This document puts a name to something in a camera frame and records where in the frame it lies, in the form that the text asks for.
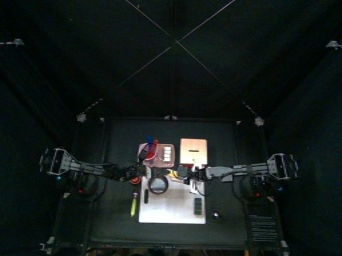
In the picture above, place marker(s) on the silver frame clamp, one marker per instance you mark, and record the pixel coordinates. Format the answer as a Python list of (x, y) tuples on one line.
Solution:
[(333, 44), (81, 116), (260, 120), (17, 42), (169, 117)]

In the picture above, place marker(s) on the white mat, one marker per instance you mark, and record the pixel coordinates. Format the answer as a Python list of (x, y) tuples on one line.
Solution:
[(175, 210)]

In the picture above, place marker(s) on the pink cup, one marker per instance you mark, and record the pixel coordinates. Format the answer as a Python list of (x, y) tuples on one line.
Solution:
[(142, 148)]

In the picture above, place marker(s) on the small black round object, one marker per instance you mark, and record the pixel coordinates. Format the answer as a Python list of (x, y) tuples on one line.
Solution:
[(216, 215)]

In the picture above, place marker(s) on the orange red round can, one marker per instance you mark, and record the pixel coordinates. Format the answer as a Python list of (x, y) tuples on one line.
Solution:
[(136, 180)]

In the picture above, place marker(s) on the yellow green pen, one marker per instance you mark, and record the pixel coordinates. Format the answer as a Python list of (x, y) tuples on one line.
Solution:
[(133, 206)]

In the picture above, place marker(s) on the yellow egg sushi toy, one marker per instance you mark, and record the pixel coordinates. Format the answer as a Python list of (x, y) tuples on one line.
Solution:
[(173, 173)]

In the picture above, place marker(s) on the blue plastic utensil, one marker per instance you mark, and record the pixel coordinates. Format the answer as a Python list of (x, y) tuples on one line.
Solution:
[(150, 140)]

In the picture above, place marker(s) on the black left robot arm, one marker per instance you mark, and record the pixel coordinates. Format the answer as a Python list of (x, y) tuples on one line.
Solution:
[(89, 168)]

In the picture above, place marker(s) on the white table corner bracket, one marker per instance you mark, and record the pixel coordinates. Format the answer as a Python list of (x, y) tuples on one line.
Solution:
[(285, 248), (48, 246)]

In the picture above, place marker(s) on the black marker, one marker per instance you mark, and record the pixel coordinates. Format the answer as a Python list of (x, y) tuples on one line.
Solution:
[(146, 196)]

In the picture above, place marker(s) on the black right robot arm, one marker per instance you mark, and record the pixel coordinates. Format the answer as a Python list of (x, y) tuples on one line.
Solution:
[(249, 170)]

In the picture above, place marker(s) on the red plastic utensil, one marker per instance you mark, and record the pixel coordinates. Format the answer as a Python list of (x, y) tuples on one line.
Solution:
[(153, 151)]

